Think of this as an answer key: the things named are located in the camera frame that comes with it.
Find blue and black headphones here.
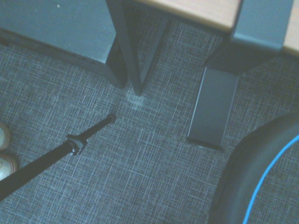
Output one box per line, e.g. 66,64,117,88
211,113,299,224

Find black tripod leg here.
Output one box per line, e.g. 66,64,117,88
0,113,117,202

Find white shoe with brown sole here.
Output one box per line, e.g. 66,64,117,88
0,153,19,181

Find wooden desk with black frame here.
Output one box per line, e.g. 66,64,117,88
106,0,299,97

